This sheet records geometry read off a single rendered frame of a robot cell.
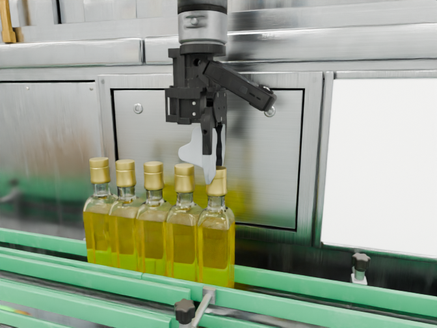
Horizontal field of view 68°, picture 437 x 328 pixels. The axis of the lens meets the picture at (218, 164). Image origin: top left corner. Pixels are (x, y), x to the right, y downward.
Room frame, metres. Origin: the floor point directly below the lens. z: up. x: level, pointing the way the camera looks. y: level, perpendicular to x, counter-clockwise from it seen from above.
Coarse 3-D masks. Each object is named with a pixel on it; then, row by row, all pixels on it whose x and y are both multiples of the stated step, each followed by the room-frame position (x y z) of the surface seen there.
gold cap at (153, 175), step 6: (150, 162) 0.56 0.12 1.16; (156, 162) 0.56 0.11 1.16; (144, 168) 0.54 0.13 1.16; (150, 168) 0.54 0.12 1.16; (156, 168) 0.54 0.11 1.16; (162, 168) 0.55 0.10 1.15; (144, 174) 0.54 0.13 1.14; (150, 174) 0.54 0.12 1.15; (156, 174) 0.54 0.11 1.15; (162, 174) 0.55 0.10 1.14; (144, 180) 0.54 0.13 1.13; (150, 180) 0.54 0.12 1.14; (156, 180) 0.54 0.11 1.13; (162, 180) 0.55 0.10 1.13; (144, 186) 0.54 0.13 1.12; (150, 186) 0.54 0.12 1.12; (156, 186) 0.54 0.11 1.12; (162, 186) 0.54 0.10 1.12
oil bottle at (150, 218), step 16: (144, 208) 0.53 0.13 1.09; (160, 208) 0.53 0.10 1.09; (144, 224) 0.53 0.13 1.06; (160, 224) 0.52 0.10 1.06; (144, 240) 0.53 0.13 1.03; (160, 240) 0.52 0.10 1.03; (144, 256) 0.53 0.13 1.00; (160, 256) 0.52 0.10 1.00; (144, 272) 0.53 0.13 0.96; (160, 272) 0.52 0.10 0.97
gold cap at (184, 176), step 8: (176, 168) 0.52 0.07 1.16; (184, 168) 0.52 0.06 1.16; (192, 168) 0.53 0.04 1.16; (176, 176) 0.53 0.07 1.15; (184, 176) 0.52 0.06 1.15; (192, 176) 0.53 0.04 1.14; (176, 184) 0.53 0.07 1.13; (184, 184) 0.52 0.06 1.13; (192, 184) 0.53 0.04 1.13; (184, 192) 0.52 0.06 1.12
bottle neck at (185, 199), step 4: (176, 192) 0.53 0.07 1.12; (192, 192) 0.53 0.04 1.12; (180, 196) 0.52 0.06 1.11; (184, 196) 0.52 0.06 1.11; (188, 196) 0.52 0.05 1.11; (192, 196) 0.53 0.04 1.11; (180, 200) 0.52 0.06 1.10; (184, 200) 0.52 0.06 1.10; (188, 200) 0.52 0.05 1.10; (192, 200) 0.53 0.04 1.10; (180, 204) 0.52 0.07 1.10; (184, 204) 0.52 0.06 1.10; (188, 204) 0.52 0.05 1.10
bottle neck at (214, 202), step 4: (208, 196) 0.51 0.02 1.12; (212, 196) 0.51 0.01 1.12; (220, 196) 0.51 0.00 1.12; (224, 196) 0.51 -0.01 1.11; (208, 200) 0.51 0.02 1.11; (212, 200) 0.51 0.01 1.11; (216, 200) 0.51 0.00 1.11; (220, 200) 0.51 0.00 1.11; (208, 204) 0.51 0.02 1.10; (212, 204) 0.51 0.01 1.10; (216, 204) 0.51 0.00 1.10; (220, 204) 0.51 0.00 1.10; (224, 204) 0.52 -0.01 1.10; (212, 208) 0.51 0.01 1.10; (216, 208) 0.50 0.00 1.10; (220, 208) 0.51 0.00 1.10
